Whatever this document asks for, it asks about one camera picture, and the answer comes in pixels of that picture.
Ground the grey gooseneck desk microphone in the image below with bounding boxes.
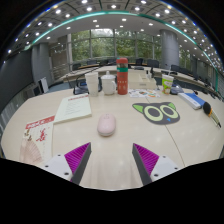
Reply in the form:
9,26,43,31
169,84,185,95

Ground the white floor appliance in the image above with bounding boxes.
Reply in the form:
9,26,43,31
39,77,50,94

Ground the black gooseneck desk microphone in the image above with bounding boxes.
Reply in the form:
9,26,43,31
73,66,103,96

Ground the group of dark office chairs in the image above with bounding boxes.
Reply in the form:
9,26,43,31
71,58,214,88

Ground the green-print paper cup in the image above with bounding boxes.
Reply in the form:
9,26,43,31
161,73,175,95

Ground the pink computer mouse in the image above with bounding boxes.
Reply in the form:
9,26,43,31
96,112,117,137

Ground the cream cardboard box tray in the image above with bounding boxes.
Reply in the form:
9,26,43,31
128,70,158,90

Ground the group of ceiling lights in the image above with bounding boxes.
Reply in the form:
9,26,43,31
6,0,224,73

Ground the red and white flyer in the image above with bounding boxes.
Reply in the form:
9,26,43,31
18,115,56,167

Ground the blue and white book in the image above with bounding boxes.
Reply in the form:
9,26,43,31
177,92,207,111

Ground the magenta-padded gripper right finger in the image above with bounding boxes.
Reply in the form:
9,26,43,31
131,142,182,187

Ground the cat-shaped mouse pad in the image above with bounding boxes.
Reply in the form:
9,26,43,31
132,101,181,126

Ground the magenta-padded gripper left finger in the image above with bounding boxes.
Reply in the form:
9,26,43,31
41,142,93,186

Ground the white lidded mug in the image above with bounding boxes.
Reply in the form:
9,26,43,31
100,70,118,96

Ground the black handheld microphone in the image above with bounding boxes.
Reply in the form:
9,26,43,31
202,101,222,129

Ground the cream printed booklet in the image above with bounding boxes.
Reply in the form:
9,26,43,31
53,93,93,125

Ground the stack of white paper cups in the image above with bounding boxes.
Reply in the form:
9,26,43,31
84,71,100,98

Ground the red thermos bottle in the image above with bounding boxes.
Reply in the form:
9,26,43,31
116,57,130,96

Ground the colourful sticker sheet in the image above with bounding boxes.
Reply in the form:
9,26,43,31
128,88,162,99

